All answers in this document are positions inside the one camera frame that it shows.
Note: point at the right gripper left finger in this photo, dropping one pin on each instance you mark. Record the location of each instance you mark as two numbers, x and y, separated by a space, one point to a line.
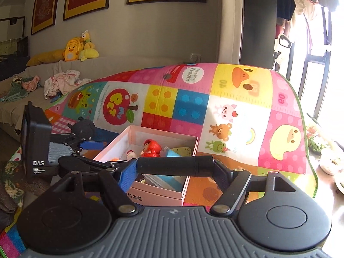
114 184

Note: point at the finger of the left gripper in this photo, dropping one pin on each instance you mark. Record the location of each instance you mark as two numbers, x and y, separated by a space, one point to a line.
92 145
79 163

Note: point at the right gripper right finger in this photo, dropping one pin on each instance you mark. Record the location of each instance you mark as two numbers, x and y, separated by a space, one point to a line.
233 184

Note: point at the black plush toy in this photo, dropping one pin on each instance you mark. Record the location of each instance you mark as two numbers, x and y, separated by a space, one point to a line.
83 128

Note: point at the red hooded doll figure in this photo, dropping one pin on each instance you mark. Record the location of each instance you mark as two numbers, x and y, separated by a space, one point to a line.
151 149

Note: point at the blue wet wipes pack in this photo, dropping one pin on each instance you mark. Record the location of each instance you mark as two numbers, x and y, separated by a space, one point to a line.
165 174

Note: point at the beige sofa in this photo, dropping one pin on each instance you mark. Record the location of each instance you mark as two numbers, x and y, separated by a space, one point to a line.
40 83

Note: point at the small white red bottle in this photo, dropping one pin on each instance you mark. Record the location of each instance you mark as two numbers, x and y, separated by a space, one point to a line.
131 155

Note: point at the green pink clothes pile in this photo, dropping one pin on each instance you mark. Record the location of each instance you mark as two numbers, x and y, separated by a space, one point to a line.
20 88

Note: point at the pink cardboard box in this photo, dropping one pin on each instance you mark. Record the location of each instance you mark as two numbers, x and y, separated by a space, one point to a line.
133 138

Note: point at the pink white crumpled clothes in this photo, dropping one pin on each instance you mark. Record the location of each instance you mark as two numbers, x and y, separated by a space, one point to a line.
64 83

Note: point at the colourful play mat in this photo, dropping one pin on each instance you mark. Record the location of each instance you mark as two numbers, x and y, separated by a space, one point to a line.
245 117

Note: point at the yellow long pillow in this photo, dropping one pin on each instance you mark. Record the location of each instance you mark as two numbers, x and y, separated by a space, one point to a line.
46 57

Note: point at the yellow plush toy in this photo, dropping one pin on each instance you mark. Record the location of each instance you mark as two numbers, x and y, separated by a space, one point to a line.
88 51

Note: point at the orange duck plush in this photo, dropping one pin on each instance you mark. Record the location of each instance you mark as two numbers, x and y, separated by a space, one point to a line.
73 48

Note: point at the red gold framed picture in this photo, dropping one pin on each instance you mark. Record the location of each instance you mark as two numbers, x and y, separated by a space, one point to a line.
44 15

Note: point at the wall power socket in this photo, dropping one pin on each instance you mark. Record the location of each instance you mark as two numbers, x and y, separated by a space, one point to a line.
195 58

